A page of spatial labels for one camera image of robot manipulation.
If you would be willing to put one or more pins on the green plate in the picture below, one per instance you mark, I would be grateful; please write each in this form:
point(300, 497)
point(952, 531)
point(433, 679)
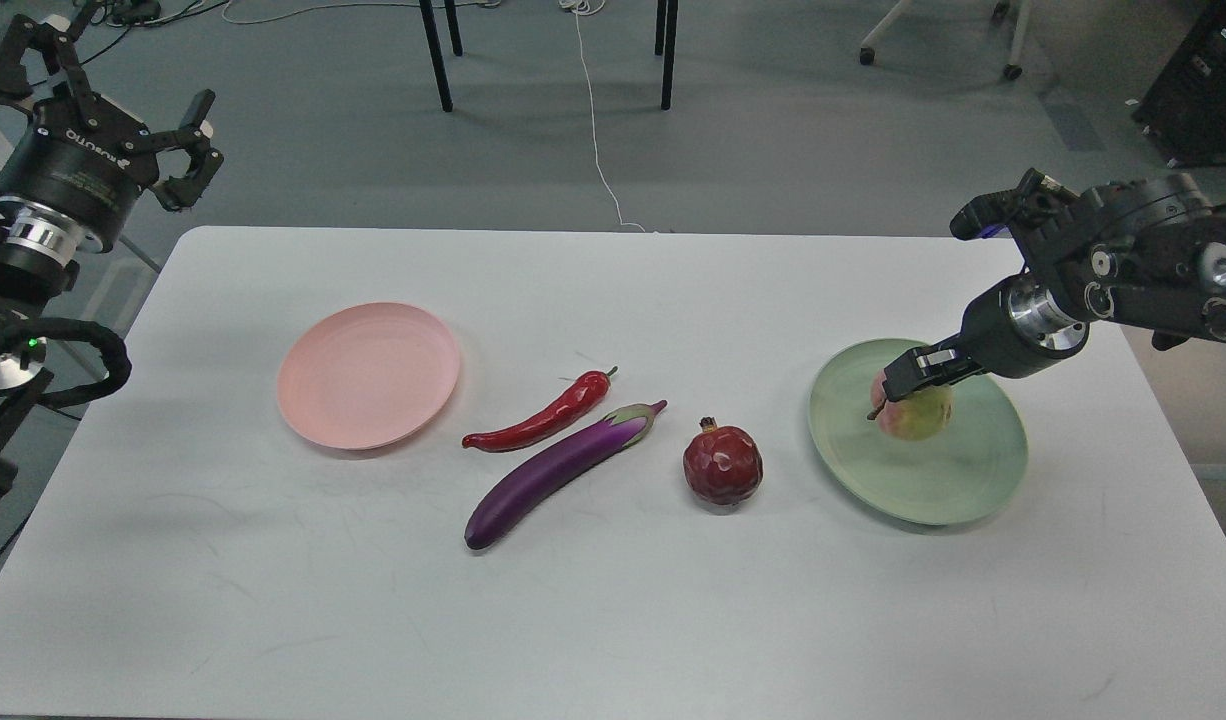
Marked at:
point(960, 474)

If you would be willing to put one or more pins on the yellow-red peach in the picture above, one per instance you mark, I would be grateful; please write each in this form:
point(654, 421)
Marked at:
point(921, 416)

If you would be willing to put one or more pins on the white rolling chair base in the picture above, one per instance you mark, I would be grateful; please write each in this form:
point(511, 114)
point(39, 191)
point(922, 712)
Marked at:
point(909, 35)

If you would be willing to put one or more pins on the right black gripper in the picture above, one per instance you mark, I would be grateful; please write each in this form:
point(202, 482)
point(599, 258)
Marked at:
point(1014, 329)

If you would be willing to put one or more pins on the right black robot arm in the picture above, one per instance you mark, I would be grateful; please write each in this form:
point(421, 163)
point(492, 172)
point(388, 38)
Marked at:
point(1149, 254)

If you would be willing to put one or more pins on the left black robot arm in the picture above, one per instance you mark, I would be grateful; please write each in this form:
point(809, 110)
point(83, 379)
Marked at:
point(48, 361)

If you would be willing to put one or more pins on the red chili pepper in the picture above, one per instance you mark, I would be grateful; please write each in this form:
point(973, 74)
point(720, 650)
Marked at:
point(578, 399)

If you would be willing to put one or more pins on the black cabinet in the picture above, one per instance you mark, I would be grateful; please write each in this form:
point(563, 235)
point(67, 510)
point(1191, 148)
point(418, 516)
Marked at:
point(1183, 113)

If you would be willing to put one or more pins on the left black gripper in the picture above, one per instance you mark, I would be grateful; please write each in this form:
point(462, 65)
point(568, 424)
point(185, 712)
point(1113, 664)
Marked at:
point(68, 180)

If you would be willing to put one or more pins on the purple eggplant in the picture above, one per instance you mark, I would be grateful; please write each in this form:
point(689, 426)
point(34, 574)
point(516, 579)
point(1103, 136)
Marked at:
point(535, 480)

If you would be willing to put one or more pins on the red pomegranate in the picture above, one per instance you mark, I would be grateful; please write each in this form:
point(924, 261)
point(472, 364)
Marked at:
point(722, 464)

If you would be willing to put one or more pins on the pink plate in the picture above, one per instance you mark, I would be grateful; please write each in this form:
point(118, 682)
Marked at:
point(368, 376)

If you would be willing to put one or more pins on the black table legs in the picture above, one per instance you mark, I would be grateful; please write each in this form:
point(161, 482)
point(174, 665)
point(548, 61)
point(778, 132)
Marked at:
point(554, 58)

